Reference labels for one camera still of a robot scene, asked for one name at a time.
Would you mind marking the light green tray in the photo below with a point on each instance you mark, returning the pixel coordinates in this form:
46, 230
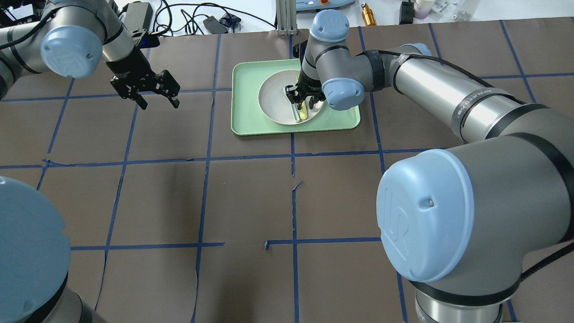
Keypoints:
247, 117

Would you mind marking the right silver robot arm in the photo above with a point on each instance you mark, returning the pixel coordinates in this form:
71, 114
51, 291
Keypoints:
455, 222

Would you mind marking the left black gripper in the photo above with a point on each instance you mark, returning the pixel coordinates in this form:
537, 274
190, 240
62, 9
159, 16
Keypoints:
130, 64

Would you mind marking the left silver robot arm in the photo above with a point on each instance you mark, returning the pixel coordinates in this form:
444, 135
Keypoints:
70, 40

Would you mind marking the black power adapter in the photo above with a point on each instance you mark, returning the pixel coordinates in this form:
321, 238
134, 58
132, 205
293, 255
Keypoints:
214, 26

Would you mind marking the yellow plastic fork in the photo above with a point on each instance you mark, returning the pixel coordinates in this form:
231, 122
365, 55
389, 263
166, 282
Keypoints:
303, 111

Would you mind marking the pale green plastic spoon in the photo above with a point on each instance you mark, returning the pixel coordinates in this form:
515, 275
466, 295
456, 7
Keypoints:
296, 113

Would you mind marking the aluminium frame post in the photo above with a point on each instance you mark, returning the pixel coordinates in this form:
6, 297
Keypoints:
285, 14

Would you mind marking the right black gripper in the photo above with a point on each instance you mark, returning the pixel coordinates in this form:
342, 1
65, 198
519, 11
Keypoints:
306, 86

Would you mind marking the white round plate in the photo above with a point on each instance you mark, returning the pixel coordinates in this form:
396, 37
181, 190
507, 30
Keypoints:
273, 101

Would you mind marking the gold cylinder connector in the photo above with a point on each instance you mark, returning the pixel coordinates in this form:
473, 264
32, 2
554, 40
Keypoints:
368, 15

